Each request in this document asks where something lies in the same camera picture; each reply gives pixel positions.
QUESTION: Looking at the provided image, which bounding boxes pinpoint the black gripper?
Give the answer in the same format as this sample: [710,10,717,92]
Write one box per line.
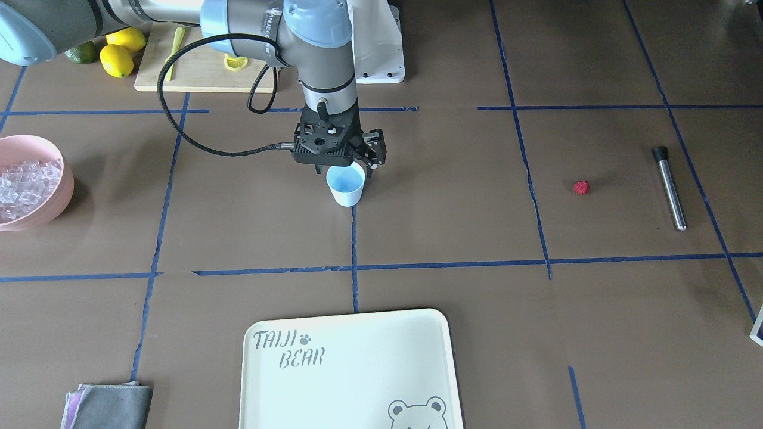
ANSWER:
[303,102,387,177]

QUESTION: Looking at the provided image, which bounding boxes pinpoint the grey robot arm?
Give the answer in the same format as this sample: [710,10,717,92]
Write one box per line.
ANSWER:
[1,1,386,178]

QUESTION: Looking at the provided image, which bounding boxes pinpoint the light blue plastic cup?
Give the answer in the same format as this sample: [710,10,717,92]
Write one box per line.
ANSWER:
[326,163,366,207]

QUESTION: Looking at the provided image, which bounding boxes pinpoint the pile of clear ice cubes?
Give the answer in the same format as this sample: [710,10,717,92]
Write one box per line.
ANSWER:
[1,158,63,223]

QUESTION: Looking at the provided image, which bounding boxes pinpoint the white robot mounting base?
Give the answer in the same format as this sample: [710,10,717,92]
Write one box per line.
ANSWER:
[347,1,406,85]

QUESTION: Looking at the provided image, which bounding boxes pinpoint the lemon slices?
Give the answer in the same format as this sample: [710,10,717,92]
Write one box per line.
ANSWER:
[223,54,250,72]

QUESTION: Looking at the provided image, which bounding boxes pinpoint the wooden cutting board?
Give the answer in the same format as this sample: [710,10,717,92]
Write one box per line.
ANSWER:
[134,23,265,93]

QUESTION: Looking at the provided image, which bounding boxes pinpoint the yellow plastic knife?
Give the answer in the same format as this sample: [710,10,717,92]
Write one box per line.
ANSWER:
[162,26,186,82]

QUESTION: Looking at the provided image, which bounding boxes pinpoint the yellow lemon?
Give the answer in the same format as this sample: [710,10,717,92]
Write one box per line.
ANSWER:
[106,27,147,52]
[99,44,134,79]

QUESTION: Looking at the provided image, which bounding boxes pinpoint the cream bear serving tray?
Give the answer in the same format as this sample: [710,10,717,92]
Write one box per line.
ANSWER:
[238,309,465,428]

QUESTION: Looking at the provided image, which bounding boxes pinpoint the green avocado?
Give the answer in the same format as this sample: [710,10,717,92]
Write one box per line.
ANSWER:
[64,41,98,65]

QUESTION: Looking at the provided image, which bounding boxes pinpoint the red strawberry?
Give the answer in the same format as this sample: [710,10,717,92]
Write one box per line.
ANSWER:
[573,180,591,195]

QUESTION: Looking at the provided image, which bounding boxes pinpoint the pink plastic bowl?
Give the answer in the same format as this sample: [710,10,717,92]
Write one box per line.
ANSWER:
[1,134,75,232]

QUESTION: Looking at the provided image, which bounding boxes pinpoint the folded grey cloth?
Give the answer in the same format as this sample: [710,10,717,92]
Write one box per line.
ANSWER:
[60,382,153,428]

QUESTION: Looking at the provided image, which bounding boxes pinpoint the steel muddler with black tip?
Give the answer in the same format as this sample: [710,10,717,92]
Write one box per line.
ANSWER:
[651,146,687,231]

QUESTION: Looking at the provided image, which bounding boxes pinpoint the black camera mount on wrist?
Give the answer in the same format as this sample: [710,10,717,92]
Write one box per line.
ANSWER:
[290,119,361,166]

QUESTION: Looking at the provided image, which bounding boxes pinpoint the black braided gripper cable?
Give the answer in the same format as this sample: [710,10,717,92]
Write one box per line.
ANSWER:
[157,33,295,158]

